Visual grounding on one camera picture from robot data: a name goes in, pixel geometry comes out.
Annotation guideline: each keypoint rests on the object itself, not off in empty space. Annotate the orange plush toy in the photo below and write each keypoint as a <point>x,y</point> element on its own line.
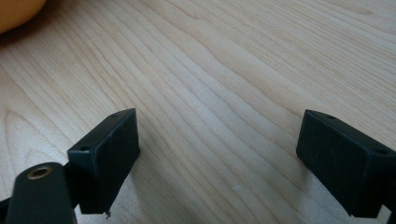
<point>15,12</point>

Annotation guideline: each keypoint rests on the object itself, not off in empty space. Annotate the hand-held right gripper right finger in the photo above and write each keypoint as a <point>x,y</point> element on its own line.
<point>342,165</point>

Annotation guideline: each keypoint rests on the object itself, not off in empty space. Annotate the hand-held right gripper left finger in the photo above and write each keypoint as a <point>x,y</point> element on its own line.
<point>109,161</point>

